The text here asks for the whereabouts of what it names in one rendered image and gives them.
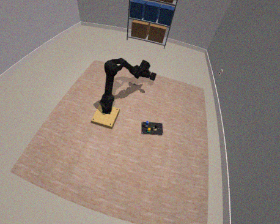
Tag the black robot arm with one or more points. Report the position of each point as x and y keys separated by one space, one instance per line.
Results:
x=111 y=69

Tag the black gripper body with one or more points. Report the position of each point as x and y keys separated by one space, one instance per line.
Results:
x=152 y=75

